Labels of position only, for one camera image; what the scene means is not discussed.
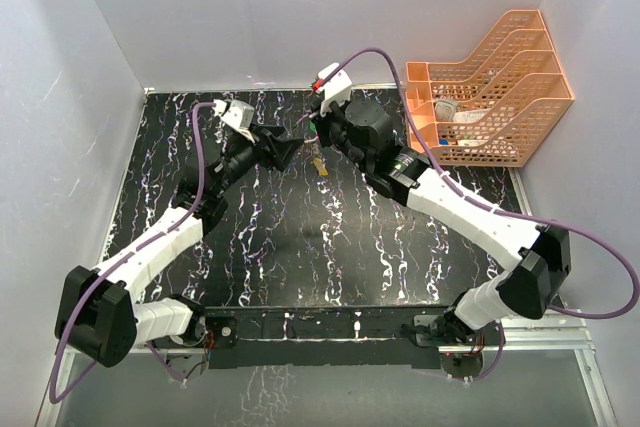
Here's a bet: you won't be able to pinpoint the metal keyring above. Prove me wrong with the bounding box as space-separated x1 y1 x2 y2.
304 135 319 146

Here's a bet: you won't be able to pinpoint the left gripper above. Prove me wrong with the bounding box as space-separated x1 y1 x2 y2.
213 123 303 196

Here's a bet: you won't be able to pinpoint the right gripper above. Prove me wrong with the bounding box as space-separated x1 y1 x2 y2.
310 94 371 174

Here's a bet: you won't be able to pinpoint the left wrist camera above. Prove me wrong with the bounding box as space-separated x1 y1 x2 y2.
220 99 255 143

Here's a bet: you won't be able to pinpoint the key with yellow tag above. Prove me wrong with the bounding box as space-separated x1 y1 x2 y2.
312 157 328 177

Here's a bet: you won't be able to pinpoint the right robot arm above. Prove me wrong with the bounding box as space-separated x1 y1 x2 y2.
310 100 570 344

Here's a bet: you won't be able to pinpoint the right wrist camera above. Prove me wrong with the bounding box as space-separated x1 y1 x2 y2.
313 62 352 117

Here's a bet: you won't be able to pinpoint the black base frame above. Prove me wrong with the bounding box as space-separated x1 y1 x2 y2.
149 305 506 373

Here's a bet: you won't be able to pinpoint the papers in organizer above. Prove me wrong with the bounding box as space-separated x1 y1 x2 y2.
434 99 489 123

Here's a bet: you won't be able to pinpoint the orange file organizer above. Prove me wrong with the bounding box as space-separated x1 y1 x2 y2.
405 10 574 167

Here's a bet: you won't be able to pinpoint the aluminium rail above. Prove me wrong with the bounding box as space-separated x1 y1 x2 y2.
68 299 590 366

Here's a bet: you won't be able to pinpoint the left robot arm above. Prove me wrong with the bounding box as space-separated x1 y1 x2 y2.
54 124 304 367

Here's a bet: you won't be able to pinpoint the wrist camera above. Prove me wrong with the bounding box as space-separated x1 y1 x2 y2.
313 62 352 117
220 99 255 143

